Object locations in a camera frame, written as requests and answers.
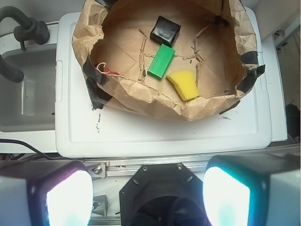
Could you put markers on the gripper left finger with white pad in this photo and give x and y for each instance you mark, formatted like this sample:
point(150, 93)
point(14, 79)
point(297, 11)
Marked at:
point(45, 193)

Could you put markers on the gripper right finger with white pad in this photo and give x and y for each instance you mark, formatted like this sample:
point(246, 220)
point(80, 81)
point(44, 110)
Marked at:
point(253, 190)

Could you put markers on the black box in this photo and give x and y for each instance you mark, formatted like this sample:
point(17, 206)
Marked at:
point(165, 32)

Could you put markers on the grey sink basin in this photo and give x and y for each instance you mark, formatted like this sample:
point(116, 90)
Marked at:
point(30, 104)

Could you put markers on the yellow sponge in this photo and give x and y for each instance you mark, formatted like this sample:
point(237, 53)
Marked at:
point(184, 83)

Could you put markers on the red crumpled object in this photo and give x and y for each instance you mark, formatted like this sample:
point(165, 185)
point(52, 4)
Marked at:
point(108, 71)

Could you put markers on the brown paper bag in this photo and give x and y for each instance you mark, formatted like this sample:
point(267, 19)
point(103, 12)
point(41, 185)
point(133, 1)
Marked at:
point(216, 41)

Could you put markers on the green block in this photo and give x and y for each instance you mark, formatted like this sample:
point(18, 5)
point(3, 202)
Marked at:
point(161, 62)

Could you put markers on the metal corner bracket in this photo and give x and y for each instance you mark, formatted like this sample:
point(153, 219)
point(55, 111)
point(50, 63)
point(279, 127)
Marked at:
point(97, 171)

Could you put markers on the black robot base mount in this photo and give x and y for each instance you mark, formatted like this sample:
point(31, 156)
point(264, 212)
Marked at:
point(163, 195)

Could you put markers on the aluminium extrusion rail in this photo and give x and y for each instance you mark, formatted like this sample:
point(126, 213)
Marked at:
point(121, 167)

